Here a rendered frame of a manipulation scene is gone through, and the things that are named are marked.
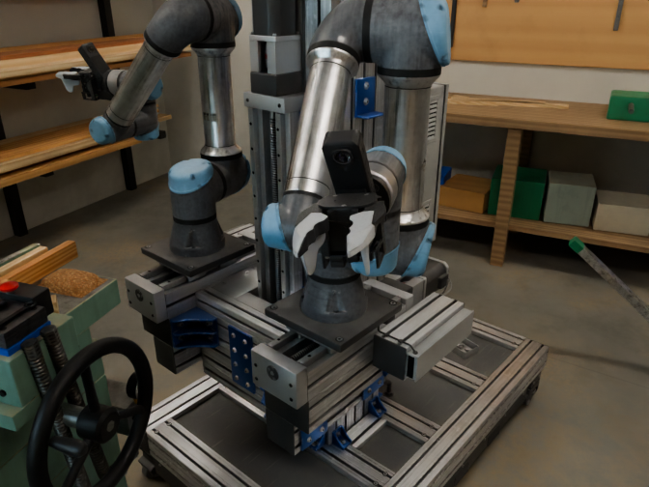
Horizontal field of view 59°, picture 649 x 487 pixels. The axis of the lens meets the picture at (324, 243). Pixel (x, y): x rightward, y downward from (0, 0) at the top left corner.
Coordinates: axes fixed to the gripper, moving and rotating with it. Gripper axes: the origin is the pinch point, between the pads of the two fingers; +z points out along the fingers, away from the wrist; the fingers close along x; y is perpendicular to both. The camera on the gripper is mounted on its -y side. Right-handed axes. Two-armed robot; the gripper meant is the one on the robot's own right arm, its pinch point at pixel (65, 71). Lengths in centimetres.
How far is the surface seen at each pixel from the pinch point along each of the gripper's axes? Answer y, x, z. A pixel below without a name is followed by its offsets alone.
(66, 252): 24, -52, -48
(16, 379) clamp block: 20, -87, -78
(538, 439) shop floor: 129, 31, -151
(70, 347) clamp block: 23, -76, -76
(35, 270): 23, -61, -49
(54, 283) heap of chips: 24, -62, -56
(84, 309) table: 27, -63, -65
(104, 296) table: 28, -57, -64
